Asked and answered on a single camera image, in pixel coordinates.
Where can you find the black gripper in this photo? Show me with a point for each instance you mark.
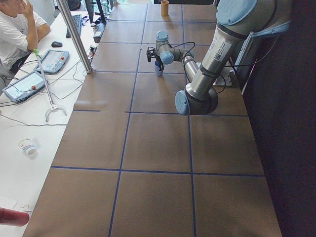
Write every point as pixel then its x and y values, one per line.
pixel 158 59

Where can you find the light blue plastic cup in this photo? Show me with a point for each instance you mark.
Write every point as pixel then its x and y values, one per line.
pixel 157 72

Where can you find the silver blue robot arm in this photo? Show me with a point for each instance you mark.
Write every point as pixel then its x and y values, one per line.
pixel 236 19

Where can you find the brown wooden cup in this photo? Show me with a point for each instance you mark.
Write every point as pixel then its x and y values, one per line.
pixel 164 4

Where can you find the white paper cup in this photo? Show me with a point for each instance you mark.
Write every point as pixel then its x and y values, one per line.
pixel 27 146

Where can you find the black keyboard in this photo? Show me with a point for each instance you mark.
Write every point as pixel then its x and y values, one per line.
pixel 77 21

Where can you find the far teach pendant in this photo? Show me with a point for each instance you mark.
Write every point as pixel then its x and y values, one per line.
pixel 53 60

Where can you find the teach pendant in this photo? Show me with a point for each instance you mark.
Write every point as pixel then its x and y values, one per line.
pixel 53 60
pixel 25 87

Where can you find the black computer mouse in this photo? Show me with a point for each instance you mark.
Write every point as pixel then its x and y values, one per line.
pixel 56 44

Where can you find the grabber reach tool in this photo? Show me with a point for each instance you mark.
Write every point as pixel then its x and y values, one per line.
pixel 53 107

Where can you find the near teach pendant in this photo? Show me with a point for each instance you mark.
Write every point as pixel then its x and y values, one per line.
pixel 25 87

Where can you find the person in white shirt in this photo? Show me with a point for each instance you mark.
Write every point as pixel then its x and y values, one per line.
pixel 21 29

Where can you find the red cylinder object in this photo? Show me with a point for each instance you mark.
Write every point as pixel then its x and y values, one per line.
pixel 13 218

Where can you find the aluminium frame post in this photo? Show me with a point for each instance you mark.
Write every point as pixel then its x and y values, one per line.
pixel 66 14

